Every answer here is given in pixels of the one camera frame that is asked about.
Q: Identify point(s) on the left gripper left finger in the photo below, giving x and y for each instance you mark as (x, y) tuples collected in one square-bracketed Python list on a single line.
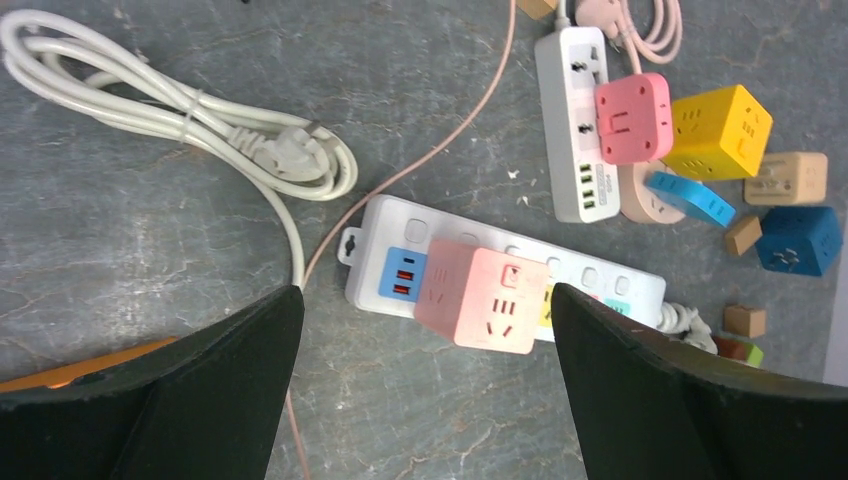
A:
[(204, 406)]

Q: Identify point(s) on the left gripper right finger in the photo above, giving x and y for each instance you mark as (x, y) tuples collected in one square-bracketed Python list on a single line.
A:
[(646, 406)]

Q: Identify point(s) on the pink cube adapter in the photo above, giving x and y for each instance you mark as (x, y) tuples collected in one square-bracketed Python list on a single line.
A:
[(480, 298)]

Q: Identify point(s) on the blue cube adapter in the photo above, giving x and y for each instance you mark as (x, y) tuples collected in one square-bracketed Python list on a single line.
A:
[(800, 240)]

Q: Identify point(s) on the long white power strip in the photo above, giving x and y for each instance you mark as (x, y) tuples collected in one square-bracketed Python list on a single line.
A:
[(386, 256)]

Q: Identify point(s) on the beige dragon cube adapter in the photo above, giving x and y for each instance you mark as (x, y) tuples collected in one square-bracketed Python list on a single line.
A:
[(788, 178)]

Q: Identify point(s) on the round pink socket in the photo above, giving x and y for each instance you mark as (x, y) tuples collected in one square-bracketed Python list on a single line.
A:
[(640, 204)]

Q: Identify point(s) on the brown cube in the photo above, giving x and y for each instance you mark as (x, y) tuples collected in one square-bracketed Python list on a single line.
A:
[(732, 349)]

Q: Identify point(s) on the green cube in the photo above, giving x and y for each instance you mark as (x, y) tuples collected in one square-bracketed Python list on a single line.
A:
[(754, 355)]

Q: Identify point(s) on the small wooden cube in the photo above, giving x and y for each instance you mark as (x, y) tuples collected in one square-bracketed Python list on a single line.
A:
[(744, 321)]

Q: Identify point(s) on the orange power strip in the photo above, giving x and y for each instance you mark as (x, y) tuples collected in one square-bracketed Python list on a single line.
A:
[(65, 375)]

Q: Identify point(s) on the flat wooden block right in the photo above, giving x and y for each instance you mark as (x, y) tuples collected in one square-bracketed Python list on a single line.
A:
[(743, 235)]

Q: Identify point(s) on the light blue flat adapter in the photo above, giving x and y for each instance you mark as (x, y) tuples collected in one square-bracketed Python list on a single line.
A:
[(691, 198)]

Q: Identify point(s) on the short white power strip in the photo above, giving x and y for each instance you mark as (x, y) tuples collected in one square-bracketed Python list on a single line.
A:
[(571, 64)]

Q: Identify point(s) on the yellow cube adapter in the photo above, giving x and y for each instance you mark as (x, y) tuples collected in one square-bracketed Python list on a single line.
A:
[(718, 135)]

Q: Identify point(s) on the pink flat adapter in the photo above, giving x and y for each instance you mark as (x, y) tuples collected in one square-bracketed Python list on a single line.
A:
[(634, 119)]

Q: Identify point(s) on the wooden block near tripod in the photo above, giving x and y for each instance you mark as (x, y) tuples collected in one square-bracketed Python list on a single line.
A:
[(537, 9)]

